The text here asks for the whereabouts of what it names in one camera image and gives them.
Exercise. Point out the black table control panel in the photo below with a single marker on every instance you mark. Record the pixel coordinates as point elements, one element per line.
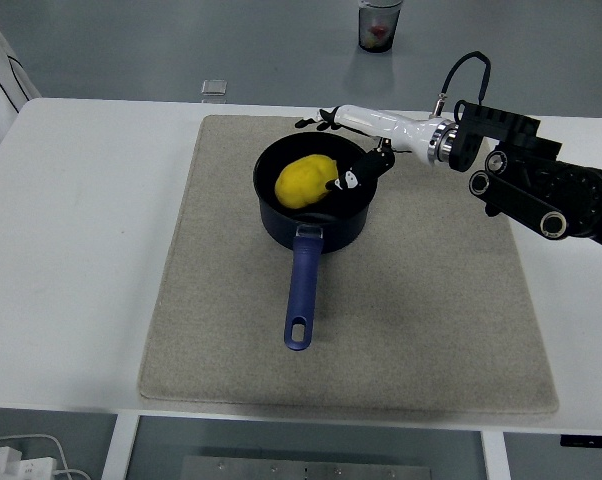
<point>588,441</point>

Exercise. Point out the white power strip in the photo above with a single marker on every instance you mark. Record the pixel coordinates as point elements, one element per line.
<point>28,470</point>

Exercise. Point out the black bin with clear liner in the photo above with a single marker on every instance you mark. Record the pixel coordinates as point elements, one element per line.
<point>379,30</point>

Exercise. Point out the yellow potato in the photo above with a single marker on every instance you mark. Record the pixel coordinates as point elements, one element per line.
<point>301,182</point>

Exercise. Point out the white table leg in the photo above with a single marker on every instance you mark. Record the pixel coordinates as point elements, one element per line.
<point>496,457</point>
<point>118,450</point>

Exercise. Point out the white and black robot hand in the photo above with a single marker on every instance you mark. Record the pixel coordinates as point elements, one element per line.
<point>401,131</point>

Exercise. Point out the beige fabric mat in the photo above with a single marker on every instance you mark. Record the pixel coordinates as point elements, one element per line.
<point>406,325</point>

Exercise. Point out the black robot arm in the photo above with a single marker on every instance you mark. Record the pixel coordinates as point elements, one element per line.
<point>556,185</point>

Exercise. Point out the grey metal plate with screws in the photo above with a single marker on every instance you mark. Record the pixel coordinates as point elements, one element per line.
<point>306,470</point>

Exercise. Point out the small clear plastic box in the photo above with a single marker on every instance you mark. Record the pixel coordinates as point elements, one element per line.
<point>214,87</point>

